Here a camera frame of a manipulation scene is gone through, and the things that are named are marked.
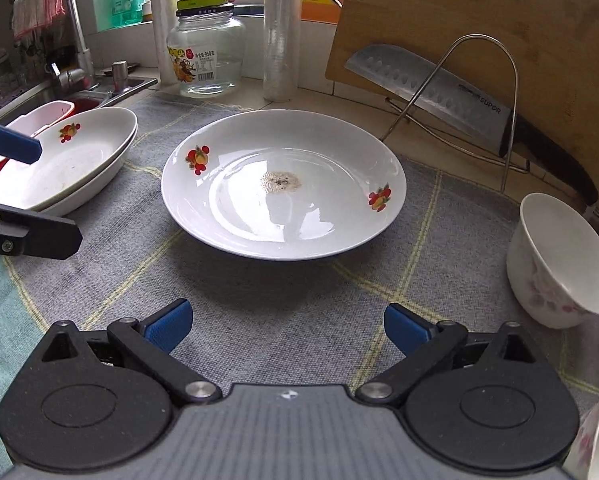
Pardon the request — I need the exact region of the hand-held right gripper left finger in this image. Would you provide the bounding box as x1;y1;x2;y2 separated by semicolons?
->
28;299;225;408

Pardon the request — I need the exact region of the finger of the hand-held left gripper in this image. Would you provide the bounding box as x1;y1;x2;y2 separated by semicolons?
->
0;114;44;165
0;200;84;268

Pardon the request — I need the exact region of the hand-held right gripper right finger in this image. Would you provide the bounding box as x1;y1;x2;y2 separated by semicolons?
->
354;302;550;408

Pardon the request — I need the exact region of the white fruit print plate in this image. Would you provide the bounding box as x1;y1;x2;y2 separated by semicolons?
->
34;122;139;217
3;107;138;211
161;108;407;262

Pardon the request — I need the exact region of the white pink floral bowl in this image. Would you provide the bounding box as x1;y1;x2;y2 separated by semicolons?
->
562;377;599;480
506;192;599;330

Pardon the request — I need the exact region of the white pink drain basket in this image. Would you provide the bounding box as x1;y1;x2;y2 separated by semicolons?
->
0;100;75;168

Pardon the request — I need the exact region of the red plastic basin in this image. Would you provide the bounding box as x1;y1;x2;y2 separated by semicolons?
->
0;96;108;191

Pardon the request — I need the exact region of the grey checkered cloth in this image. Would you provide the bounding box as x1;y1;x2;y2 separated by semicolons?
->
0;91;599;466

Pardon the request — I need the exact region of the steel faucet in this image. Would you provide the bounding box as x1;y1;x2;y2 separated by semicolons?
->
44;0;100;92

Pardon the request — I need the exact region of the steel sink knob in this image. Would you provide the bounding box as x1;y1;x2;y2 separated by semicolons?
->
110;60;130;92

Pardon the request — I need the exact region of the pink white towel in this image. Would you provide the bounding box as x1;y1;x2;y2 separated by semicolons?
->
12;0;66;41

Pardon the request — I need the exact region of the steel sink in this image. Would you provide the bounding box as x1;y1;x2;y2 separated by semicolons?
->
0;72;159;126

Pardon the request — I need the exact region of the glass jar with label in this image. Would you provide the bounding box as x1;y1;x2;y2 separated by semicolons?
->
166;0;248;98

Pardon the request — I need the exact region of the large plastic wrap roll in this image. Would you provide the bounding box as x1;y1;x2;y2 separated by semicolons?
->
262;0;300;103

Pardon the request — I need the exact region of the bamboo cutting board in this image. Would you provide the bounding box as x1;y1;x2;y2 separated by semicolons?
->
324;0;599;211

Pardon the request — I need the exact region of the steel wire rack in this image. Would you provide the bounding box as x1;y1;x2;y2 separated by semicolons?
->
379;34;533;195

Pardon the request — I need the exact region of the black handled kitchen knife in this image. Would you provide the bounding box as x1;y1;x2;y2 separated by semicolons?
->
343;44;599;207

